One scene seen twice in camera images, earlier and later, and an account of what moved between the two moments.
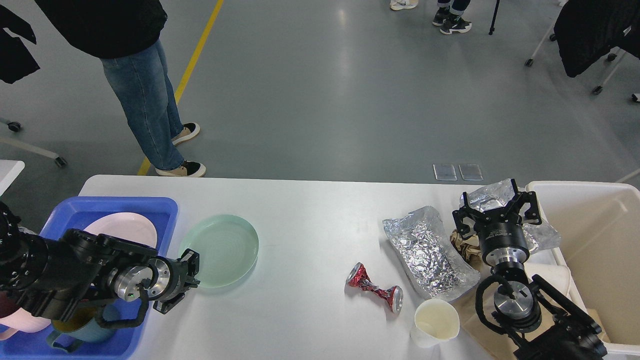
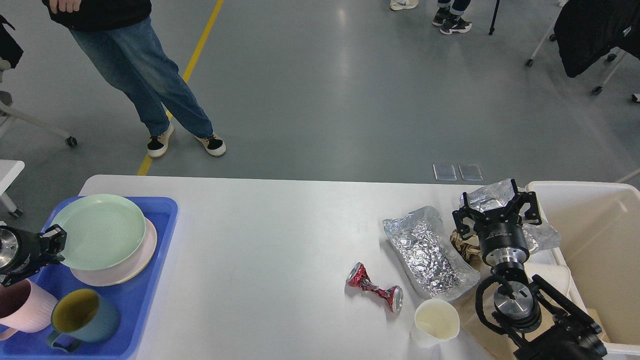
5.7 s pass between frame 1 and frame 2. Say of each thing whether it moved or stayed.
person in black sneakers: stayed
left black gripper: moved
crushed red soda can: stayed
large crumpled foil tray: stayed
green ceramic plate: moved
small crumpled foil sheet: stayed
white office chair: moved
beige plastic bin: stayed
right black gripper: stayed
